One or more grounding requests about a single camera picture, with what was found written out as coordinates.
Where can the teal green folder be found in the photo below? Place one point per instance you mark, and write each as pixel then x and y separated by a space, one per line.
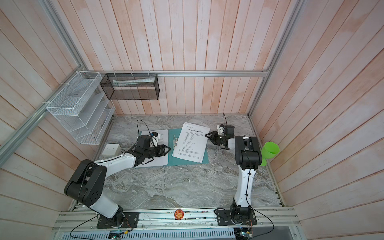
pixel 179 162

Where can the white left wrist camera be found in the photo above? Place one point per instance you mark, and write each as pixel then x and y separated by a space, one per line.
pixel 155 136

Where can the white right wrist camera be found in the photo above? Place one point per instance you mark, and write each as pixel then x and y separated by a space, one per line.
pixel 222 130

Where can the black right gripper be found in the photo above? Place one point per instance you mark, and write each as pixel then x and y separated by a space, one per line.
pixel 213 137

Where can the green plastic goblet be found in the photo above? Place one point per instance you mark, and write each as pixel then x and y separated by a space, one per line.
pixel 269 151

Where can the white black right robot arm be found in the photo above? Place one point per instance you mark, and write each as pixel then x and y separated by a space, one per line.
pixel 248 158

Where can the black wire mesh basket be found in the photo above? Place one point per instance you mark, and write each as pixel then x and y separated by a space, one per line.
pixel 131 87

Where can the white power socket box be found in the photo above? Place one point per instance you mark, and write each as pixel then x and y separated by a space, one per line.
pixel 111 150

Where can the white wire mesh shelf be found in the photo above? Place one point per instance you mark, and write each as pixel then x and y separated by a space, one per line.
pixel 83 110

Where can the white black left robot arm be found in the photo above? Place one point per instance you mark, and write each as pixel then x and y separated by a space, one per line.
pixel 87 182

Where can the printed paper sheet bottom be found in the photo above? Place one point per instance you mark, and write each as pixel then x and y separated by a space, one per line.
pixel 192 143

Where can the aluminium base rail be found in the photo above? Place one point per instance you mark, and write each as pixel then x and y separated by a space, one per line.
pixel 164 219

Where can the metal folder clip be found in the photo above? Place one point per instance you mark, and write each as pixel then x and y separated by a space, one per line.
pixel 175 142

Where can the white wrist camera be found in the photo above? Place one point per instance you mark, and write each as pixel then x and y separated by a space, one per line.
pixel 155 136
pixel 222 130

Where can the red round sticker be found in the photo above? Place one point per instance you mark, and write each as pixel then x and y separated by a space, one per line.
pixel 179 214

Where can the printed paper sheet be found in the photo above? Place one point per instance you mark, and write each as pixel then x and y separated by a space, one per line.
pixel 159 161
pixel 192 143

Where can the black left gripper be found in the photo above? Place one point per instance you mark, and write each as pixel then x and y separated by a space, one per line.
pixel 161 150

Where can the printed paper sheet top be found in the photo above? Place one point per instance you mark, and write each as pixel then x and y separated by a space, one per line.
pixel 159 161

